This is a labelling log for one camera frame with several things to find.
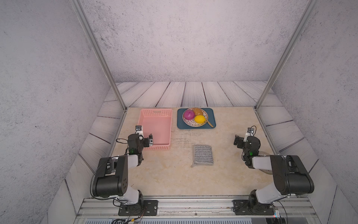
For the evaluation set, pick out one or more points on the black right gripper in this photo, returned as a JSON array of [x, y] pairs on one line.
[[241, 142]]

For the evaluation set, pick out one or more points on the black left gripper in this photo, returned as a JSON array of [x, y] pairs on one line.
[[146, 143]]

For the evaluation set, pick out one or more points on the grey striped dishcloth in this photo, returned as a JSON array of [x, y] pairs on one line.
[[202, 155]]

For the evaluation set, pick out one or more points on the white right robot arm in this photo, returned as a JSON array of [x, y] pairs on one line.
[[290, 176]]

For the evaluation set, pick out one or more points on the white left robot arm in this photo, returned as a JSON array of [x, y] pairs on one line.
[[111, 180]]

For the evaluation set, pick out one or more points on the pink perforated plastic basket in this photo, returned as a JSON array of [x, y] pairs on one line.
[[157, 122]]

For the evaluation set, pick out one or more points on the teal rectangular tray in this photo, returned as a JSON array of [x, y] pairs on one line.
[[183, 126]]

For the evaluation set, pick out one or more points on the yellow lemon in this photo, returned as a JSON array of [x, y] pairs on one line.
[[200, 119]]

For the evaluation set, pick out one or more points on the speckled white plate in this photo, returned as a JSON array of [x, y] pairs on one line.
[[192, 123]]

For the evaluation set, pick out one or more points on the purple onion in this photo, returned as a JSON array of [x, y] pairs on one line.
[[189, 114]]

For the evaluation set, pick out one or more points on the brown potato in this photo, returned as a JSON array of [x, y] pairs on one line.
[[197, 111]]

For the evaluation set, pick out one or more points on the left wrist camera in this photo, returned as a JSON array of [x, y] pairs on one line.
[[139, 131]]

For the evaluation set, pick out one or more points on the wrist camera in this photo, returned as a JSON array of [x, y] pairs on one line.
[[139, 131], [250, 132]]

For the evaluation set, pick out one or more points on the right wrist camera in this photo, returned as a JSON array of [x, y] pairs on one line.
[[250, 132]]

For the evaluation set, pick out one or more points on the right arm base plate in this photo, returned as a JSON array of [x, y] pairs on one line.
[[245, 207]]

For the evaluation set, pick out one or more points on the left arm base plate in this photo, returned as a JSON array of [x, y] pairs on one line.
[[142, 208]]

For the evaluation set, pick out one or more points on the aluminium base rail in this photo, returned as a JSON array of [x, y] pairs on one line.
[[204, 207]]

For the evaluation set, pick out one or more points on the aluminium right frame post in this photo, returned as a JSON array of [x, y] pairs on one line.
[[287, 51]]

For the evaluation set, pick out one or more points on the aluminium frame post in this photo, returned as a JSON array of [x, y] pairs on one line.
[[287, 51], [96, 48]]

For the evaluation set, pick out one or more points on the aluminium left frame post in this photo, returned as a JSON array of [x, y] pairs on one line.
[[96, 48]]

